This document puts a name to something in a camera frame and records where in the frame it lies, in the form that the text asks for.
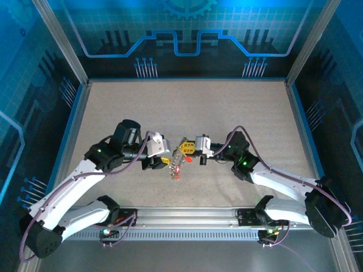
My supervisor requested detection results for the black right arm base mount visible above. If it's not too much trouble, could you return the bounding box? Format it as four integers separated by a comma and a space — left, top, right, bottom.
236, 206, 273, 227

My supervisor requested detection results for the table edge rail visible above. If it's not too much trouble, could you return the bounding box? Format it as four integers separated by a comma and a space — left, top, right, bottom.
45, 80, 93, 210
285, 80, 335, 206

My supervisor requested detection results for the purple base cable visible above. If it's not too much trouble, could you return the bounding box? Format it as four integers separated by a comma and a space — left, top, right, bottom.
92, 211, 140, 248
259, 223, 292, 248

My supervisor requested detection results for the left table edge rail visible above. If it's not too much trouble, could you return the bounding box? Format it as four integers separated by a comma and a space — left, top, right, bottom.
45, 80, 93, 210

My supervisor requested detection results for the keyring bunch with keys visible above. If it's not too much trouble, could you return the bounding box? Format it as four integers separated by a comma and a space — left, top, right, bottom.
169, 137, 194, 181

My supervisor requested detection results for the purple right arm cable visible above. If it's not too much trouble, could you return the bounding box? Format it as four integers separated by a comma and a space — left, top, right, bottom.
212, 125, 353, 227

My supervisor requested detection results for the slotted grey cable duct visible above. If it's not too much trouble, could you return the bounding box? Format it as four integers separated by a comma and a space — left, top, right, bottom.
65, 229, 263, 241

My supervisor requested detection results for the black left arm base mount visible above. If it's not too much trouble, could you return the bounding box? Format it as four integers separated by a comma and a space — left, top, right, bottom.
112, 207, 139, 227

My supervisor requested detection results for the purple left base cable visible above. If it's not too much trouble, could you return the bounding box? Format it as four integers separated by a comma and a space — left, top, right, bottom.
92, 211, 140, 248

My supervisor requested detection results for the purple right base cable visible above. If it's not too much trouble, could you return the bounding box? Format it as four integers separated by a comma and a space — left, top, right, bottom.
259, 223, 292, 248

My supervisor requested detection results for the blue table edge strip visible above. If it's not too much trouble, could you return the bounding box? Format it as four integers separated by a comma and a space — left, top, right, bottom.
86, 76, 290, 83

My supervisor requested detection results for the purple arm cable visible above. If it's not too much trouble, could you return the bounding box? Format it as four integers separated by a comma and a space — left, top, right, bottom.
18, 130, 155, 261
212, 125, 353, 227

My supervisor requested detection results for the right table edge rail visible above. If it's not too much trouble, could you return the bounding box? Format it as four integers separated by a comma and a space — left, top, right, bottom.
285, 80, 335, 206

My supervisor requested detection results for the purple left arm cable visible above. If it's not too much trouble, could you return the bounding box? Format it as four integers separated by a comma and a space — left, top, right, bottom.
18, 130, 155, 261

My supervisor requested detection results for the grey metal shelf plate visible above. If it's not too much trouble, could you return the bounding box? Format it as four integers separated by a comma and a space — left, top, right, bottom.
16, 226, 358, 272

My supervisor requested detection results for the aluminium frame post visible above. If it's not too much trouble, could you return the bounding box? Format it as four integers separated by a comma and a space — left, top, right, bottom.
285, 0, 343, 86
31, 0, 92, 86

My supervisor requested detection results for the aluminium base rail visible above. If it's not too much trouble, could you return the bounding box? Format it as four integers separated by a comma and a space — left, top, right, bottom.
65, 206, 318, 228

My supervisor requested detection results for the right aluminium frame post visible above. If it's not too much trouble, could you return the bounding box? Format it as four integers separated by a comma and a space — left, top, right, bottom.
285, 0, 343, 86

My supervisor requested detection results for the left aluminium frame post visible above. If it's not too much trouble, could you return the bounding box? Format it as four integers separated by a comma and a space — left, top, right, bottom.
31, 0, 92, 86

